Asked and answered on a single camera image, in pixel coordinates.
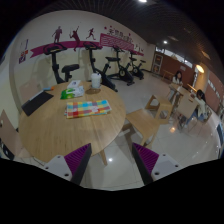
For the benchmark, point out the colourful checked folded towel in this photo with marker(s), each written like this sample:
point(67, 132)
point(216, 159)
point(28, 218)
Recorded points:
point(87, 108)

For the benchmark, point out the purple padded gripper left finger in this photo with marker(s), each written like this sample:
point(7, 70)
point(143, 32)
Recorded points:
point(72, 166)

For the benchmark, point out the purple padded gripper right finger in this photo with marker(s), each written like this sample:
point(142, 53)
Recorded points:
point(153, 166)

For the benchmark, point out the seated person far back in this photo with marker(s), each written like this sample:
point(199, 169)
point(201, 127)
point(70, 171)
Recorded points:
point(177, 78)

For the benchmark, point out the round wooden table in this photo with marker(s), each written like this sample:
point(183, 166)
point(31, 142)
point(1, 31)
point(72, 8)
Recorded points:
point(47, 132)

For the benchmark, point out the green wet wipes pack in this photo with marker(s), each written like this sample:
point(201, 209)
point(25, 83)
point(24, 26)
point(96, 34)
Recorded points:
point(72, 93)

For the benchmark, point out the wooden table at right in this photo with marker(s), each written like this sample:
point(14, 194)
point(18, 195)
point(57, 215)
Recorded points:
point(187, 104)

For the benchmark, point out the black laptop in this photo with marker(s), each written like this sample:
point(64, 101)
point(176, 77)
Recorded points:
point(35, 102)

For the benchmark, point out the seated person in white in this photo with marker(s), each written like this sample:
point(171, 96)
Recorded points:
point(200, 113)

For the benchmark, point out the wooden stool near table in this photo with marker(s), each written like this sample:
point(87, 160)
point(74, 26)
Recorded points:
point(145, 123)

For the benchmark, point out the white plastic canister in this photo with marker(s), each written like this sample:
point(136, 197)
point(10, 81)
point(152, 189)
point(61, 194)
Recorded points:
point(96, 80)

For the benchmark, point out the small wooden stool behind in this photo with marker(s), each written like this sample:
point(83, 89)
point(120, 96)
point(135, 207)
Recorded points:
point(162, 106)

